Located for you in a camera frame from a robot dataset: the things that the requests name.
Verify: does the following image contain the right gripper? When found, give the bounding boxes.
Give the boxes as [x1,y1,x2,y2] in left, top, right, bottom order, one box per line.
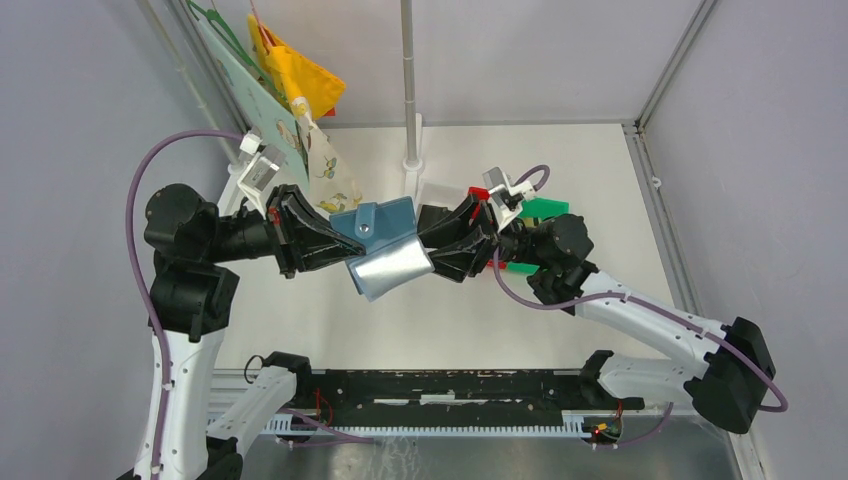
[407,192,549,282]

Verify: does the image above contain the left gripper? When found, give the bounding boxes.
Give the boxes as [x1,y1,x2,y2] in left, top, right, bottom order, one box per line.
[205,180,368,273]

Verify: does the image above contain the blue card holder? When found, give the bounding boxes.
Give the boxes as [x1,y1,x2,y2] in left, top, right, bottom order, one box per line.
[330,196,435,302]

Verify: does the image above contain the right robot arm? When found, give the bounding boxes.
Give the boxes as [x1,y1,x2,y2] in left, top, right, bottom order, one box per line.
[418,194,788,434]

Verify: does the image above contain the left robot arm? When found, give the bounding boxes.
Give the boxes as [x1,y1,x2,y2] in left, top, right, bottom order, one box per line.
[127,184,366,479]

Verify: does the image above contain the red plastic bin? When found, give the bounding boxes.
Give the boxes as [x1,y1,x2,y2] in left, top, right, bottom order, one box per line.
[467,187,490,202]

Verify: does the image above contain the white plastic bin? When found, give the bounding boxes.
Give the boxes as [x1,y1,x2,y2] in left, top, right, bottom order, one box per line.
[414,180,467,213]

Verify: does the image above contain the cream patterned cloth bag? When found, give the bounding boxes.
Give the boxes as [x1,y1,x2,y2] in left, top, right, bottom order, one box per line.
[291,96,363,217]

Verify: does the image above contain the green plastic bin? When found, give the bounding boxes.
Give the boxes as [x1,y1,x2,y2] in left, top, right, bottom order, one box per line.
[500,197,570,275]

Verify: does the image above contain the metal pole with white base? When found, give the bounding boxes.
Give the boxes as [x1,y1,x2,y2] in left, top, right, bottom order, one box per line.
[400,0,423,198]

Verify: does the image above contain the light green hanging board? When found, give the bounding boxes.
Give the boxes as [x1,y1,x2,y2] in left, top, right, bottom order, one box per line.
[195,18,309,189]

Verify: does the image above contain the yellow cloth bag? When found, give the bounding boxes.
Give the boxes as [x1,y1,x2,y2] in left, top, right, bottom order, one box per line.
[247,14,346,120]

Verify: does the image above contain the green hanger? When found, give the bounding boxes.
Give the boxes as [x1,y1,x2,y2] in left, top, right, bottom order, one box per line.
[187,1,282,100]

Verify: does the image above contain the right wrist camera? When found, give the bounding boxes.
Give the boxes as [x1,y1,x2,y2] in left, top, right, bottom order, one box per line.
[482,167,537,232]

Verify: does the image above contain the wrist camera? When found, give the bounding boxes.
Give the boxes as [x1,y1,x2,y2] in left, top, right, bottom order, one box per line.
[482,167,537,232]
[236,130,286,215]

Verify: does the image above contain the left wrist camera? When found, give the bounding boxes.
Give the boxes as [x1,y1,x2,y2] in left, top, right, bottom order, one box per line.
[236,130,286,215]

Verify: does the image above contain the left white stand post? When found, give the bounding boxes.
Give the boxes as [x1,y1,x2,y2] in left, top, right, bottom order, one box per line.
[135,0,265,213]

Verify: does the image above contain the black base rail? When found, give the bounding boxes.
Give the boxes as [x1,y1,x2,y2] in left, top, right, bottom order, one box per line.
[283,369,645,428]

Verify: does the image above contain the white cable duct strip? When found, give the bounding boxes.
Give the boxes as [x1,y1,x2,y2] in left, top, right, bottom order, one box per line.
[260,414,591,439]

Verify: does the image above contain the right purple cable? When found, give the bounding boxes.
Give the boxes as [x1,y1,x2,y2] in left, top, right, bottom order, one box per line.
[491,164,790,450]

